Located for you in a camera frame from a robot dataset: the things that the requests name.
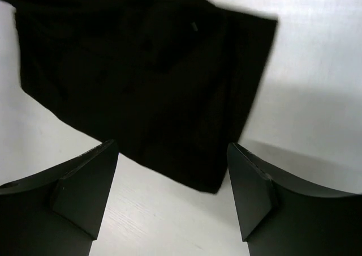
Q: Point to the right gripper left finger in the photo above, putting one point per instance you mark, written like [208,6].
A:
[58,211]

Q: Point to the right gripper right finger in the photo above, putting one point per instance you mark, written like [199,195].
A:
[282,214]

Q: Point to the black skirt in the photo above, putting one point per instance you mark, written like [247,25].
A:
[172,81]

